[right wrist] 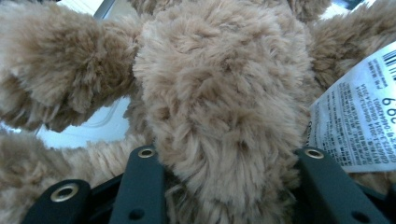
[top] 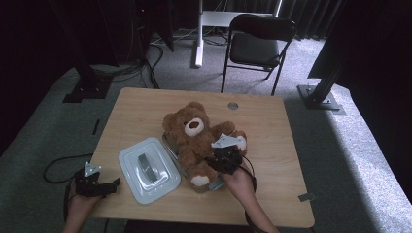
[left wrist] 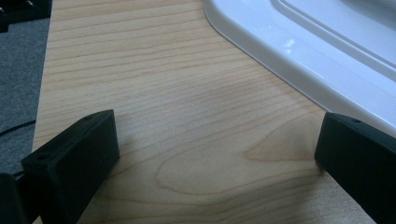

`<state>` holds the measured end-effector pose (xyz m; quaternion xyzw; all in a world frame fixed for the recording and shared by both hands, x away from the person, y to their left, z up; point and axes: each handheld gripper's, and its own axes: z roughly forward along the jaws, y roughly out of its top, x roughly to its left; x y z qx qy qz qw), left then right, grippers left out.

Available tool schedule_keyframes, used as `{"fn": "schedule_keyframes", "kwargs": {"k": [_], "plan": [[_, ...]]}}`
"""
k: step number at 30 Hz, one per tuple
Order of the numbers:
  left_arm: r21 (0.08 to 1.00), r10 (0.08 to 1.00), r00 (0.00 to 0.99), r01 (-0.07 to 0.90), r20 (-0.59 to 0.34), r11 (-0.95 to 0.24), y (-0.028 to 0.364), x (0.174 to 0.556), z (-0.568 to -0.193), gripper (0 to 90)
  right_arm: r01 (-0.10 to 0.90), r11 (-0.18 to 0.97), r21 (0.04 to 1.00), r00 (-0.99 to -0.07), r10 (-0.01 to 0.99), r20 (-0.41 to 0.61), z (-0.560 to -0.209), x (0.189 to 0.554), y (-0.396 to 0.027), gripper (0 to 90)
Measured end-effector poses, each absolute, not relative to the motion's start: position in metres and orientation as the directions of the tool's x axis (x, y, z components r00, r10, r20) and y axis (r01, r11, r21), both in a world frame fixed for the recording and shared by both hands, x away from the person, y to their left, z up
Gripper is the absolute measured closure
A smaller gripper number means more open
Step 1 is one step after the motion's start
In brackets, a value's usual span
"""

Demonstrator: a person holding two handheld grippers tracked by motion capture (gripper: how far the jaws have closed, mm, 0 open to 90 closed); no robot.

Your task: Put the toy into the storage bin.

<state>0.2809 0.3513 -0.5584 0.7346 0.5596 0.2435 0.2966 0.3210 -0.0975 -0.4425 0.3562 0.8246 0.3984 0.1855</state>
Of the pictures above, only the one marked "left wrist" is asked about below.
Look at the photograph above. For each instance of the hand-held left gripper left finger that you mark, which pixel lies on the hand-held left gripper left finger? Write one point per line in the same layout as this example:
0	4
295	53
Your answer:
71	168

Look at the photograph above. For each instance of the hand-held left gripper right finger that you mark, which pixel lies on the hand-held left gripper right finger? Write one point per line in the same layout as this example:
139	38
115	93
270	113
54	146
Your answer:
361	158

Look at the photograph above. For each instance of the white plastic box lid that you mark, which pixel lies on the white plastic box lid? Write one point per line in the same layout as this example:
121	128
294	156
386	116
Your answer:
311	46

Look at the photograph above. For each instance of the black stand with square base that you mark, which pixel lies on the black stand with square base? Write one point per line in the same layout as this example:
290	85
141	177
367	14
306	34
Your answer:
25	11

